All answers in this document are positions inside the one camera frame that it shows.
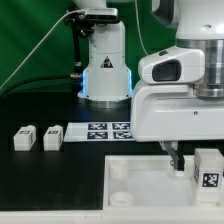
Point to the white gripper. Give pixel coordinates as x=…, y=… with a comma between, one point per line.
x=171, y=113

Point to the white square tabletop part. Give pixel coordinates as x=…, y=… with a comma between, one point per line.
x=149, y=182

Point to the white marker sheet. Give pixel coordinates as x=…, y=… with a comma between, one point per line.
x=98, y=131

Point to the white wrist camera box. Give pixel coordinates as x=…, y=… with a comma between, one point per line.
x=172, y=65

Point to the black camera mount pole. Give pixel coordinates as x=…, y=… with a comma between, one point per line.
x=80, y=29

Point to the mounted grey camera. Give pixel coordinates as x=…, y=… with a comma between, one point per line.
x=101, y=13

